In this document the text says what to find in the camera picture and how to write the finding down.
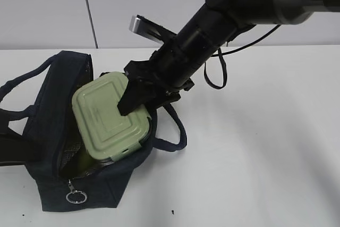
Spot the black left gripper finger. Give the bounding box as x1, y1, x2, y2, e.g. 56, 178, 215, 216
1, 134, 37, 166

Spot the silver zipper pull ring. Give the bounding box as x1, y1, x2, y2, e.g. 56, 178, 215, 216
65, 179, 87, 204

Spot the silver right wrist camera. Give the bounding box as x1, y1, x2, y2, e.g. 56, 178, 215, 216
129, 15, 176, 44

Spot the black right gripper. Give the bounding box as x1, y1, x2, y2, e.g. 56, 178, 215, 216
117, 61, 194, 116

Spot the dark navy lunch bag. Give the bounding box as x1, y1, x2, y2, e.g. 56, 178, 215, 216
1, 51, 187, 213

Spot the green lid glass container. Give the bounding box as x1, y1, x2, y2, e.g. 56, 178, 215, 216
72, 72, 151, 162

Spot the green cucumber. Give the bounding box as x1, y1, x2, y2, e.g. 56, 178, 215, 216
77, 152, 94, 175

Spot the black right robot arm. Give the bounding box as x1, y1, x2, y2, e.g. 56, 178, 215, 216
117, 0, 339, 115

